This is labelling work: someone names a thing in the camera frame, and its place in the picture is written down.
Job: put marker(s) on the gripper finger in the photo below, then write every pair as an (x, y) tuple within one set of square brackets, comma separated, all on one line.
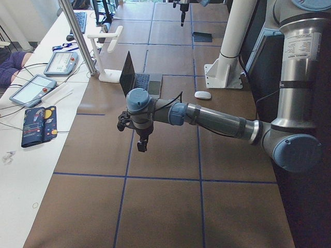
[(182, 19), (140, 146), (145, 142)]

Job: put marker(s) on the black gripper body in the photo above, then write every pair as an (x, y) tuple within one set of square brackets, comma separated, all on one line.
[(141, 133), (182, 10)]

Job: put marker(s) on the grey laptop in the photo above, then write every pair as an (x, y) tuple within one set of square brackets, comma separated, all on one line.
[(129, 80)]

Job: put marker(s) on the black mouse pad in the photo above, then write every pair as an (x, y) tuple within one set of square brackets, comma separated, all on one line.
[(202, 37)]

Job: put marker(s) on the white computer mouse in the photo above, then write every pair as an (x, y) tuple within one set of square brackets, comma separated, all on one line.
[(202, 95)]

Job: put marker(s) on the black desk mouse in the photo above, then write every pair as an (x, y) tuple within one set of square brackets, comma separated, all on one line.
[(70, 37)]

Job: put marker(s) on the black monitor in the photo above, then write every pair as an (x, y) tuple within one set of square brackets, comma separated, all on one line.
[(103, 12)]

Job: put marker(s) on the black keyboard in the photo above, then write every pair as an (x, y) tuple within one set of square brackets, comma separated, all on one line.
[(81, 18)]

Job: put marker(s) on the space pattern pencil case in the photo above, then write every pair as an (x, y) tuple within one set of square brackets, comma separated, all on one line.
[(39, 126)]

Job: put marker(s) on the far teach pendant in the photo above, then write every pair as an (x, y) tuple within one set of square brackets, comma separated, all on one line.
[(61, 64)]

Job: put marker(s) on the teach pendant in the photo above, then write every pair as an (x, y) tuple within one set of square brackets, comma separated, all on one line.
[(31, 93), (61, 64)]

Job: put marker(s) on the near teach pendant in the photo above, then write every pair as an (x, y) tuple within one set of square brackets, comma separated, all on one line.
[(31, 93)]

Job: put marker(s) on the seated person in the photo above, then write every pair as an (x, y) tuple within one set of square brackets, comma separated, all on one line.
[(11, 64)]

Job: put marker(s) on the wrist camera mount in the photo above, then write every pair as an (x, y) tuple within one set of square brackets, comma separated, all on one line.
[(124, 121), (175, 3)]

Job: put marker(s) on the aluminium frame post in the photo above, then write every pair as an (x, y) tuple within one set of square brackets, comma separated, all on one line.
[(69, 13)]

